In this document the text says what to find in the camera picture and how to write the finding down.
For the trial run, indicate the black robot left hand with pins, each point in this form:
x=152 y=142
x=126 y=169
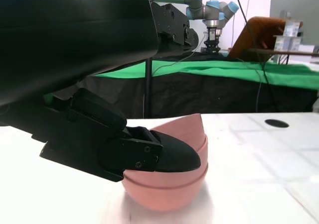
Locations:
x=74 y=34

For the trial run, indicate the grey blue industrial robot arm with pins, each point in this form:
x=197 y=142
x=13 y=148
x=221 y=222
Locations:
x=211 y=11

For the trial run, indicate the black tripod pole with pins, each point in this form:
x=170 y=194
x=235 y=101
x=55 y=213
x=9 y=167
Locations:
x=149 y=89

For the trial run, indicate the black cloth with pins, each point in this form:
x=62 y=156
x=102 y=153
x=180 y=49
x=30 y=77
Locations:
x=199 y=97

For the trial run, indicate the green cloth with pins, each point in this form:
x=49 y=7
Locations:
x=224 y=69

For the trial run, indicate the brown wooden rack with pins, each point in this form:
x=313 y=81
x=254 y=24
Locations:
x=286 y=52

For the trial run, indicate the white blue printed cartons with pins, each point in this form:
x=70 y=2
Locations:
x=291 y=30

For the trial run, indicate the grey metal cabinet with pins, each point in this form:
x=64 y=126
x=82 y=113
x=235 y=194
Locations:
x=299 y=2

